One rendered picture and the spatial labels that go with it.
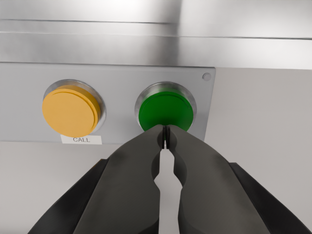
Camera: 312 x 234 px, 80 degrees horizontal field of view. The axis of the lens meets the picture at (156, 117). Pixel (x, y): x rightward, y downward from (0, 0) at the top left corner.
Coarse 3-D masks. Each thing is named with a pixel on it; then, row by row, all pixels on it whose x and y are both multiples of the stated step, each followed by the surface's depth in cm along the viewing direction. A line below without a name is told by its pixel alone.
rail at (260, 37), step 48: (0, 0) 11; (48, 0) 11; (96, 0) 11; (144, 0) 11; (192, 0) 11; (240, 0) 11; (288, 0) 11; (0, 48) 13; (48, 48) 13; (96, 48) 12; (144, 48) 12; (192, 48) 12; (240, 48) 12; (288, 48) 12
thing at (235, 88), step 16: (224, 80) 24; (240, 80) 24; (256, 80) 23; (272, 80) 23; (288, 80) 23; (304, 80) 23; (224, 96) 25; (240, 96) 24; (256, 96) 24; (272, 96) 24; (288, 96) 24; (304, 96) 24
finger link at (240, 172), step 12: (240, 168) 8; (240, 180) 8; (252, 180) 8; (252, 192) 7; (264, 192) 7; (264, 204) 7; (276, 204) 7; (264, 216) 6; (276, 216) 6; (288, 216) 6; (276, 228) 6; (288, 228) 6; (300, 228) 6
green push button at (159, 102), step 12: (156, 96) 13; (168, 96) 13; (180, 96) 13; (144, 108) 13; (156, 108) 13; (168, 108) 13; (180, 108) 13; (144, 120) 14; (156, 120) 14; (168, 120) 14; (180, 120) 14; (192, 120) 14
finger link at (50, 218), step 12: (96, 168) 8; (84, 180) 8; (96, 180) 8; (72, 192) 7; (84, 192) 7; (60, 204) 7; (72, 204) 7; (84, 204) 7; (48, 216) 6; (60, 216) 6; (72, 216) 6; (36, 228) 6; (48, 228) 6; (60, 228) 6; (72, 228) 6
